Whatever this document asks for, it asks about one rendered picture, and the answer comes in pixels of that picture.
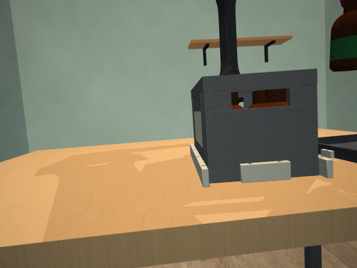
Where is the brown glass bottle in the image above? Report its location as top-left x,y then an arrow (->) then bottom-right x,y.
248,90 -> 266,108
231,92 -> 244,110
261,89 -> 288,108

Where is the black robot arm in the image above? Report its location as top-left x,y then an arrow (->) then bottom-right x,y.
216,0 -> 240,75

